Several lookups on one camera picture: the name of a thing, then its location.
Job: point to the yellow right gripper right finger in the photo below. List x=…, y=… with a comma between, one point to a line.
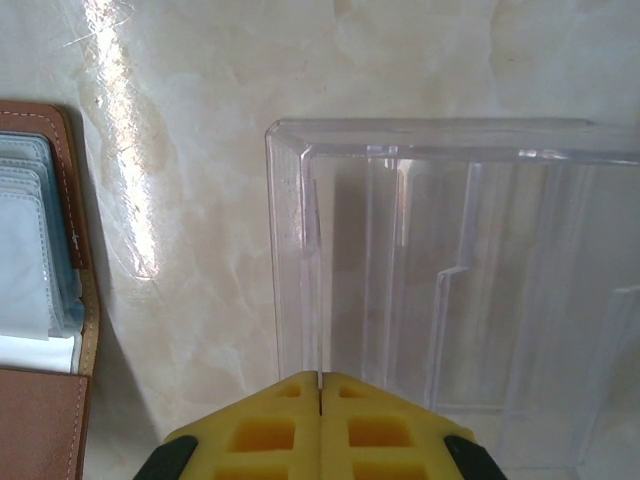
x=380, y=430

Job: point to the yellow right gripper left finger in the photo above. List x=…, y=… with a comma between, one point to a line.
x=260, y=430

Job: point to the brown leather card holder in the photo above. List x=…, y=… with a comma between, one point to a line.
x=40, y=425

